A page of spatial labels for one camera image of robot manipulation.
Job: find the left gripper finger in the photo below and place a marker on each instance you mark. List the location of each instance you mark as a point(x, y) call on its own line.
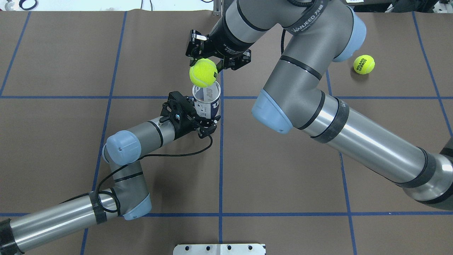
point(186, 102)
point(206, 127)

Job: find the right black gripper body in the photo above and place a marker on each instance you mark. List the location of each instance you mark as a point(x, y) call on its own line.
point(229, 41)

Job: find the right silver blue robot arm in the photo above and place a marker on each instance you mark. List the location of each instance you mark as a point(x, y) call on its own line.
point(266, 174)

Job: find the blue tape roll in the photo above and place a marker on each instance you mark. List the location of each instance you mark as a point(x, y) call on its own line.
point(28, 5)

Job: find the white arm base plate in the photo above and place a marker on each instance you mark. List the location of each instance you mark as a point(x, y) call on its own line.
point(220, 249)

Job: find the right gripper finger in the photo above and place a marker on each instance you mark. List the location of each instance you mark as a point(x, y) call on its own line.
point(195, 47)
point(234, 63)

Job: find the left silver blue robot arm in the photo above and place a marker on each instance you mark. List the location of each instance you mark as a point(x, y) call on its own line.
point(124, 191)

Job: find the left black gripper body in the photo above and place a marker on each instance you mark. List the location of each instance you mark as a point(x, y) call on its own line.
point(187, 124)

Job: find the aluminium frame post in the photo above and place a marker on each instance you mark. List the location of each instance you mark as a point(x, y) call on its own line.
point(217, 8)

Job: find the white blue ball can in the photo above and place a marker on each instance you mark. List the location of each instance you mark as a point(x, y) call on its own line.
point(207, 100)

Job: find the yellow-green tennis ball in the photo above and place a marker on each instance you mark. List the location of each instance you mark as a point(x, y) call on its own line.
point(363, 64)
point(203, 73)

